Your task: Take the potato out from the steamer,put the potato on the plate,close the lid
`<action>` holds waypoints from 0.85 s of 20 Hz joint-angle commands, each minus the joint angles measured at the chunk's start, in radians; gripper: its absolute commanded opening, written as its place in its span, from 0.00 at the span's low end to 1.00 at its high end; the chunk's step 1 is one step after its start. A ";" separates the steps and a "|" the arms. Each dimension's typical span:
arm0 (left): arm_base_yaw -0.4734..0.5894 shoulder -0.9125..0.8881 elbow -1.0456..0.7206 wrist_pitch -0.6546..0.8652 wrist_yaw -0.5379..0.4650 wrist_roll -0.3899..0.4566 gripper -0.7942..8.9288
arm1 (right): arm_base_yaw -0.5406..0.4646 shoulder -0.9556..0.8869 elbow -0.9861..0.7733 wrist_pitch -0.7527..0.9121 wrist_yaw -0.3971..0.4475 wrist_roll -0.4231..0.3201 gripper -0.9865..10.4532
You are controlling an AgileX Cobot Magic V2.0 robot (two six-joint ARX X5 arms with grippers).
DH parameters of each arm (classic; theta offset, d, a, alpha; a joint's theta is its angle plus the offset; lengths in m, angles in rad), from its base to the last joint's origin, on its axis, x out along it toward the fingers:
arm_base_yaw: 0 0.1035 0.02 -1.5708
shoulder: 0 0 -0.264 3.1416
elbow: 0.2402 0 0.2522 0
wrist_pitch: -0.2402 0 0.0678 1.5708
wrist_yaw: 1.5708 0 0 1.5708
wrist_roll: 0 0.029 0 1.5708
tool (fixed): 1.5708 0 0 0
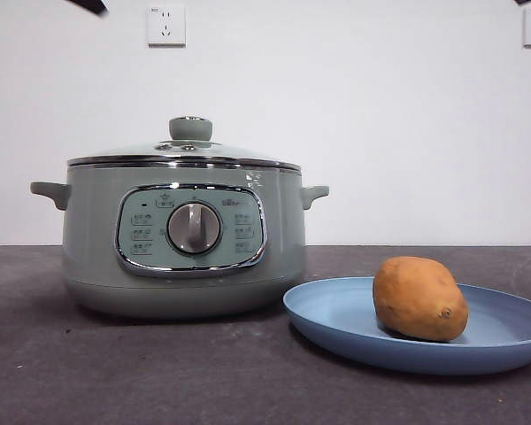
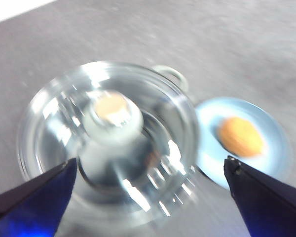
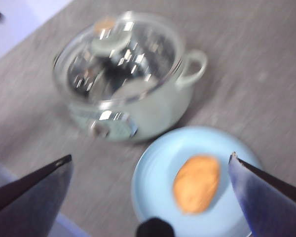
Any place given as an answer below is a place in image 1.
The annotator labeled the glass lid with green knob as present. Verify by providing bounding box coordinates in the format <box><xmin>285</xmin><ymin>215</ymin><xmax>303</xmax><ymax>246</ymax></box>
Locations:
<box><xmin>68</xmin><ymin>115</ymin><xmax>301</xmax><ymax>172</ymax></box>

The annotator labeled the brown potato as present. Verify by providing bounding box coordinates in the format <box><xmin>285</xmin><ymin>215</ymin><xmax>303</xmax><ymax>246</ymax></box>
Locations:
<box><xmin>372</xmin><ymin>255</ymin><xmax>470</xmax><ymax>344</ymax></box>

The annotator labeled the pale green electric steamer pot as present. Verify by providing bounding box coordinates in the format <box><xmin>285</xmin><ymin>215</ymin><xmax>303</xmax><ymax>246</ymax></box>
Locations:
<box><xmin>29</xmin><ymin>166</ymin><xmax>330</xmax><ymax>319</ymax></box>

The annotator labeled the blue round plate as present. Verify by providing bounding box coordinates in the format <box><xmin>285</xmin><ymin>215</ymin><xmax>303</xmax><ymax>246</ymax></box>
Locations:
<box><xmin>281</xmin><ymin>276</ymin><xmax>531</xmax><ymax>376</ymax></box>

